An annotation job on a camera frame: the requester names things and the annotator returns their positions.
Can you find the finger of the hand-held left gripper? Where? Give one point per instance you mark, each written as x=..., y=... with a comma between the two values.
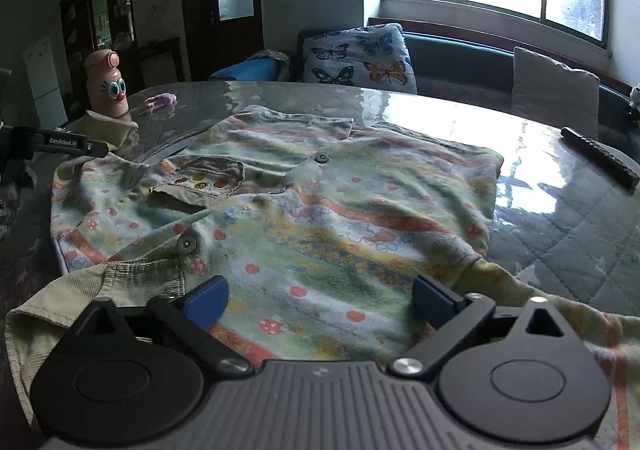
x=96, y=148

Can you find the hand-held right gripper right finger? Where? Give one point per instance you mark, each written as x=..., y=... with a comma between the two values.
x=429, y=299

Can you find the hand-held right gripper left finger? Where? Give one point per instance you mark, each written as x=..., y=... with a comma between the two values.
x=207, y=304

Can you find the pastel patterned children's shirt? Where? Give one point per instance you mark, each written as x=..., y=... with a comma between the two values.
x=320, y=210

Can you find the white refrigerator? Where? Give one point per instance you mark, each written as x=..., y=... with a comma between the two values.
x=45, y=80

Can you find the pink bottle with cartoon eyes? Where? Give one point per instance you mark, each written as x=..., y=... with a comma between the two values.
x=106, y=85

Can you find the small pink toy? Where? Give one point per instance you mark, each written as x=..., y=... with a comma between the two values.
x=161, y=100

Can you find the dark wooden chair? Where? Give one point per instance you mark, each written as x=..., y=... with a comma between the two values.
x=160, y=61

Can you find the dark glass-front cabinet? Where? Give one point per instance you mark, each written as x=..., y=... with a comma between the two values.
x=100, y=12

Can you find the blue cushion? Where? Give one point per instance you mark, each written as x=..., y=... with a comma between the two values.
x=240, y=71

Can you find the black remote control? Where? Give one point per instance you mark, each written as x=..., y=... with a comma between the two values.
x=597, y=155

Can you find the plain white cushion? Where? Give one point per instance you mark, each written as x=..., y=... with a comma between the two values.
x=552, y=92

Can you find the teal sofa bench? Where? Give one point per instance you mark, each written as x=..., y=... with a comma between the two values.
x=460, y=57

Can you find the butterfly print pillow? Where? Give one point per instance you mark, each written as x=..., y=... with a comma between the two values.
x=357, y=60

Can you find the black and white plush toy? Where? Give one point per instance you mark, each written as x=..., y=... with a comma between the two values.
x=634, y=100

